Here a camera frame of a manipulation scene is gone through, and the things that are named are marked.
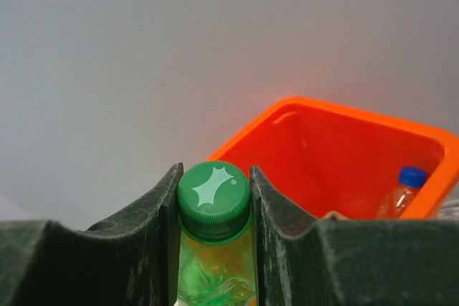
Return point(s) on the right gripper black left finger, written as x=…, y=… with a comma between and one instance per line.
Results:
x=128, y=258

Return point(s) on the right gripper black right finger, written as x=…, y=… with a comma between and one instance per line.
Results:
x=302, y=260

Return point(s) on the green plastic bottle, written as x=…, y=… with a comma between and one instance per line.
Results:
x=215, y=261

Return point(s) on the Pepsi bottle blue cap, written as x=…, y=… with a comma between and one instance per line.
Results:
x=410, y=180

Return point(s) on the orange plastic bin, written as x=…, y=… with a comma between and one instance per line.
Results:
x=327, y=157

